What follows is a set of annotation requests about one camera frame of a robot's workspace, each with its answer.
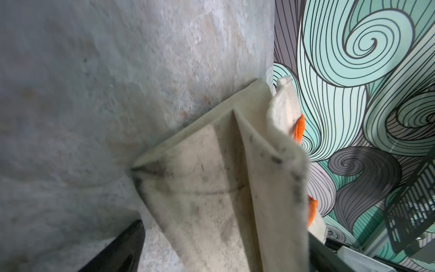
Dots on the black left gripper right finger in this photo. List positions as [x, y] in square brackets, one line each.
[321, 259]

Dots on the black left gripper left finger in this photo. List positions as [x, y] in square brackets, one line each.
[122, 254]

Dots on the beige canvas bag orange handles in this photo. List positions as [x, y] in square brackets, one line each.
[230, 191]

